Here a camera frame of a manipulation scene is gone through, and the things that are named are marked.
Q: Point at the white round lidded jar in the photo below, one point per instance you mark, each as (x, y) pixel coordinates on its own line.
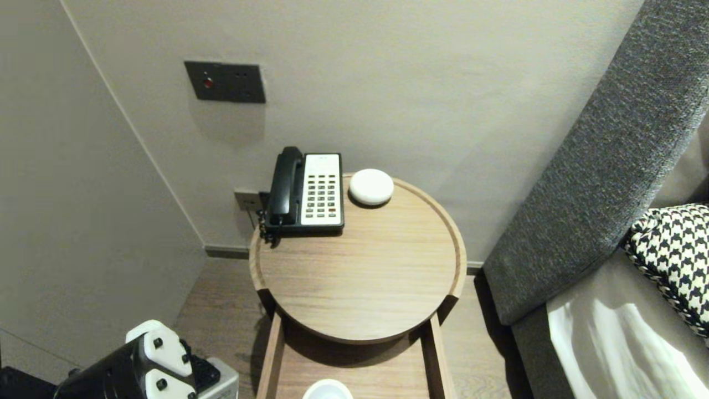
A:
(328, 390)

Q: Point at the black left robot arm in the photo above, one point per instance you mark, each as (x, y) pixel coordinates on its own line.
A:
(111, 371)

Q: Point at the white round puck speaker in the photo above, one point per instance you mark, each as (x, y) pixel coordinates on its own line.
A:
(370, 187)

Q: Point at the black white desk telephone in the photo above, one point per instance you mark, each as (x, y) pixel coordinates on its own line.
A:
(323, 188)

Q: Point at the black telephone handset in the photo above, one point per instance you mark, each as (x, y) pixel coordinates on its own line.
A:
(285, 188)

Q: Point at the round wooden bedside table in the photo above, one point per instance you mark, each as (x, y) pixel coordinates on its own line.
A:
(365, 277)

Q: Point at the grey fabric bed base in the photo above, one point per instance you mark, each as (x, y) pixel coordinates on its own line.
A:
(534, 360)

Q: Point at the grey fabric headboard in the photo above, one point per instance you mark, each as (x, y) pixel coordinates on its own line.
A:
(598, 166)

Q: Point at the white bed sheet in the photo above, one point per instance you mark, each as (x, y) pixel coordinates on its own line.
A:
(609, 354)

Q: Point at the black white houndstooth pillow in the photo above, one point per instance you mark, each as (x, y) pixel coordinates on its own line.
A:
(676, 249)

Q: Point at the plain white pillow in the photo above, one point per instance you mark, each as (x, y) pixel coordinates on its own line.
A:
(684, 172)

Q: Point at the beige wall socket plate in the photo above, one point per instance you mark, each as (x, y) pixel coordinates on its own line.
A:
(245, 200)

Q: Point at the dark wall switch panel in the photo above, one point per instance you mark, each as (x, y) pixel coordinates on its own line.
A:
(227, 82)

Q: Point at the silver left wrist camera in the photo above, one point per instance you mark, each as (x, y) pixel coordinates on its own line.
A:
(224, 385)

